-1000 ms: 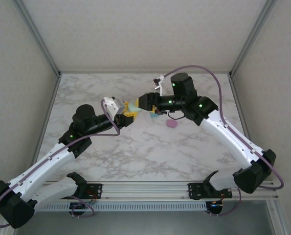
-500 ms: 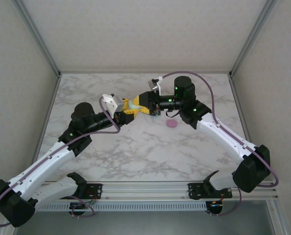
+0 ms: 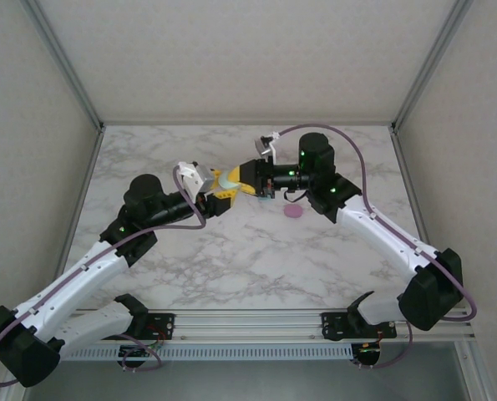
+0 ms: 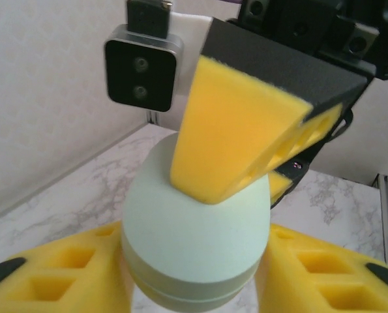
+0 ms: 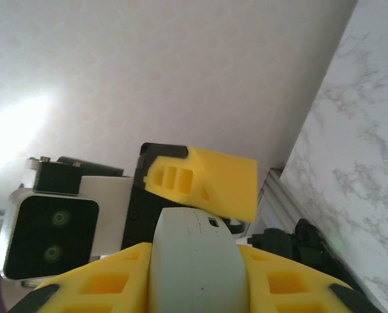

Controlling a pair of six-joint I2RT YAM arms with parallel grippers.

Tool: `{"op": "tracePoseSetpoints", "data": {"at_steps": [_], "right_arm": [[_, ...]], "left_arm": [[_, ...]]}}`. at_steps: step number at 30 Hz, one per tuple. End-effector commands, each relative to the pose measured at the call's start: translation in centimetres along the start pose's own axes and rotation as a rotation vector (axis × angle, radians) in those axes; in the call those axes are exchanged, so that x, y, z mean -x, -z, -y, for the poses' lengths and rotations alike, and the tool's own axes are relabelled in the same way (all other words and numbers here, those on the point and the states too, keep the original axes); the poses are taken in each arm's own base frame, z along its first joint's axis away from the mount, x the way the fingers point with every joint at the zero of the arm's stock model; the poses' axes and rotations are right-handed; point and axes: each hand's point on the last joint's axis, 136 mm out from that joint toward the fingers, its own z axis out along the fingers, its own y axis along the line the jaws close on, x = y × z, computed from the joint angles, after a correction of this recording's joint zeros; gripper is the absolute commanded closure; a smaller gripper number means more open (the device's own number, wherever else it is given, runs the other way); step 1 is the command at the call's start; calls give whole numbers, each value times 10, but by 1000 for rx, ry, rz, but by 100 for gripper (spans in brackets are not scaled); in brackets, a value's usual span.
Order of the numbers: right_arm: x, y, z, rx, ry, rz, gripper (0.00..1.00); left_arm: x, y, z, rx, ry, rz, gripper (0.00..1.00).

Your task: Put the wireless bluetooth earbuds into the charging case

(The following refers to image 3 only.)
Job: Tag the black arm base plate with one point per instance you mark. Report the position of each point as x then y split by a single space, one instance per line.
333 326
164 323

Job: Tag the aluminium side frame rail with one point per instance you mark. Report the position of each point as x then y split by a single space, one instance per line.
406 167
88 167

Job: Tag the pink earbud charging case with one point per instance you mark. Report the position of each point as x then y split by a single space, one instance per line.
293 211

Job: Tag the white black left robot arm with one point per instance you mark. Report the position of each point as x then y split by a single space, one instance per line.
81 275

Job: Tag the small circuit board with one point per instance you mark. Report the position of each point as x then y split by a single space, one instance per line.
367 353
133 353

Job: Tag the aluminium back frame rail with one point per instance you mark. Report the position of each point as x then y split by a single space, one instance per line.
248 123

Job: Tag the green earbud charging case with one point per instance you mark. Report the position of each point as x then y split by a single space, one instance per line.
230 179

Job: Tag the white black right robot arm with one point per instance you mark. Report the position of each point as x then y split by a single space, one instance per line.
381 234

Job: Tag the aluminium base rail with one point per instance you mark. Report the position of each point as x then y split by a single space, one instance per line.
248 323

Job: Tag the aluminium frame post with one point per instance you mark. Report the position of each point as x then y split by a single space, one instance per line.
66 62
430 62

